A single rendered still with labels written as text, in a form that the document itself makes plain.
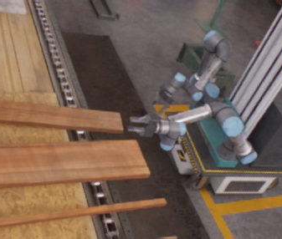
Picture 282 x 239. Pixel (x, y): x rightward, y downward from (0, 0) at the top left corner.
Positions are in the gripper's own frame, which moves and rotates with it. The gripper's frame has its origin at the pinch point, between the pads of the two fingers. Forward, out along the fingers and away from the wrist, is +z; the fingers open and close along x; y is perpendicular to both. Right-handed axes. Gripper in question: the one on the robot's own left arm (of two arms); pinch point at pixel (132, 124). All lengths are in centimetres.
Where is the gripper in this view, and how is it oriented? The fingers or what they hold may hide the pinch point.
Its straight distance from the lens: 204.7
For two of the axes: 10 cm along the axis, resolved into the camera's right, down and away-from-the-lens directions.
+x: -2.9, 7.2, 6.3
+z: -9.4, -0.9, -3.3
